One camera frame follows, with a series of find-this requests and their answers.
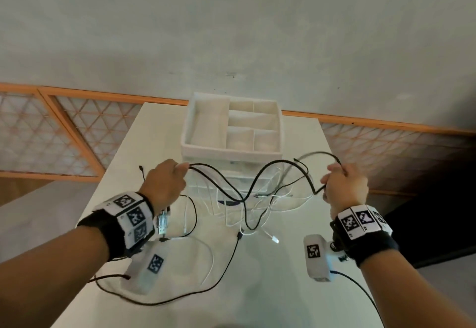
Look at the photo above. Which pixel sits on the black marker wristband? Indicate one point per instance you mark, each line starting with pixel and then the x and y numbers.
pixel 100 227
pixel 375 246

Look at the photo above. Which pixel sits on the white drawer organizer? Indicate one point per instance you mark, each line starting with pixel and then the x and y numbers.
pixel 208 123

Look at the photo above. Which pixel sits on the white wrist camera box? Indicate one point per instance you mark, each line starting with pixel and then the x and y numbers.
pixel 316 257
pixel 147 268

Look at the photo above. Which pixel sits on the dark blue round object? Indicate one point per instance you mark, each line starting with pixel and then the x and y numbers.
pixel 230 203

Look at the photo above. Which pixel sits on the person's right hand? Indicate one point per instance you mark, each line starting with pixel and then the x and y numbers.
pixel 347 190

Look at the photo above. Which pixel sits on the white table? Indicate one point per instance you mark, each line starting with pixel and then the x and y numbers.
pixel 260 294

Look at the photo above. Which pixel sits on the person's left forearm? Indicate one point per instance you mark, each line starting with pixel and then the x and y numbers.
pixel 48 283

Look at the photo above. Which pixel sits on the person's left hand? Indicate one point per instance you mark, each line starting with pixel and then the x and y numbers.
pixel 163 186

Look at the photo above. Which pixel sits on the person's right forearm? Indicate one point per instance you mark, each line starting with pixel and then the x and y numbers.
pixel 409 294

